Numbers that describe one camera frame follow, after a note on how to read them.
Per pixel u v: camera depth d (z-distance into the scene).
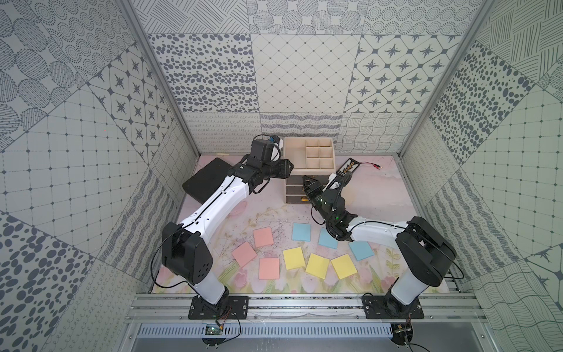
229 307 0.73
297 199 0.96
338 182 0.78
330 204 0.65
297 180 0.82
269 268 0.82
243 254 0.86
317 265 0.84
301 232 0.93
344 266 0.84
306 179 0.82
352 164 1.15
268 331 0.70
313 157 0.88
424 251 0.46
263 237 0.90
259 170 0.61
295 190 0.94
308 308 0.76
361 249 0.88
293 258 0.86
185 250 0.43
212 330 0.71
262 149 0.60
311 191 0.75
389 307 0.66
